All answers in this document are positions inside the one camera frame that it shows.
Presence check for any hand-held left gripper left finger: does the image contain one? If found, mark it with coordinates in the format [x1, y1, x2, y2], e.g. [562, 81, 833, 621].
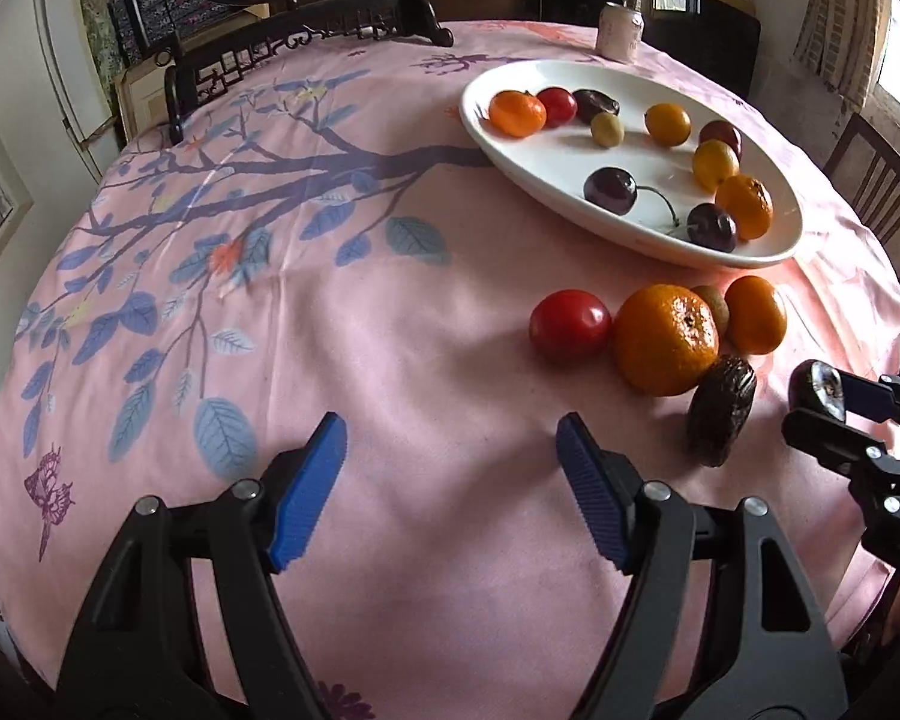
[56, 412, 347, 720]

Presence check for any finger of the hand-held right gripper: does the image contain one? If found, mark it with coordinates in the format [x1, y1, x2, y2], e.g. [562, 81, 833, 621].
[784, 406, 900, 485]
[840, 366, 900, 428]

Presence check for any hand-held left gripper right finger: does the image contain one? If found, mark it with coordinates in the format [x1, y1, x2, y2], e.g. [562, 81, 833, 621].
[556, 412, 848, 720]

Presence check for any dark round passion fruit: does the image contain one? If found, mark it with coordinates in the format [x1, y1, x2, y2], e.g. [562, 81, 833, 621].
[789, 360, 848, 425]

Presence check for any orange mandarin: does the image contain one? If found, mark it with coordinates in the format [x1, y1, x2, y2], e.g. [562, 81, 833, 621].
[715, 174, 774, 241]
[724, 275, 788, 356]

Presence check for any dark red cherry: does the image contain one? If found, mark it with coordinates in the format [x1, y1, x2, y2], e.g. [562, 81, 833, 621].
[699, 119, 743, 160]
[686, 202, 739, 254]
[583, 166, 682, 235]

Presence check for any yellow-orange citrus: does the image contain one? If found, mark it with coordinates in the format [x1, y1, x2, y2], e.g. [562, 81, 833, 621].
[692, 139, 741, 193]
[644, 103, 692, 147]

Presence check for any white oval plate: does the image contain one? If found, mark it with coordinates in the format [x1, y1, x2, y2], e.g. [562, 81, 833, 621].
[459, 60, 805, 271]

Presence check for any orange tomato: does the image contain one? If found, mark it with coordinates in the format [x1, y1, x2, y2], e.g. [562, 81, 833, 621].
[489, 90, 548, 139]

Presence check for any red cherry tomato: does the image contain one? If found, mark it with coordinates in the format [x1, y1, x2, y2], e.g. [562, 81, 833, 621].
[536, 87, 578, 127]
[529, 289, 614, 362]

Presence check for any dark red date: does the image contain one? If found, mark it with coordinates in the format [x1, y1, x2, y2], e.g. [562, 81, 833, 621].
[572, 89, 622, 125]

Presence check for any large bumpy tangerine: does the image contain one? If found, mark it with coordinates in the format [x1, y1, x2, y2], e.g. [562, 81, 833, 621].
[613, 283, 721, 397]

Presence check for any pink printed tablecloth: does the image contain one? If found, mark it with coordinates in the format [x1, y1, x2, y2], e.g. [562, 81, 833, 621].
[0, 19, 900, 720]

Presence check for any small brown kiwi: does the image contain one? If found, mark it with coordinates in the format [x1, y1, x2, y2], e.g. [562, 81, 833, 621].
[690, 285, 730, 342]

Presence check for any dark wooden chair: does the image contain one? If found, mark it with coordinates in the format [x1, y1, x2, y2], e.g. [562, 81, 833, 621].
[825, 112, 900, 293]

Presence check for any beige patterned curtain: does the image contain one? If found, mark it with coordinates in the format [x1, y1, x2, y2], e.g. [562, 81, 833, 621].
[791, 0, 897, 110]

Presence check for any black glossy cabinet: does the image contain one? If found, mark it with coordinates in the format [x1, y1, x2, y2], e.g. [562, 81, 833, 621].
[540, 0, 762, 95]

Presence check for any white ceramic jar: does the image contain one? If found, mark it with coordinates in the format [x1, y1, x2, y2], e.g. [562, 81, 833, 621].
[598, 2, 644, 63]

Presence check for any white leaning board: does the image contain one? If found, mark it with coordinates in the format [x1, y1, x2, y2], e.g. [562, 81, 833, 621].
[34, 0, 117, 166]

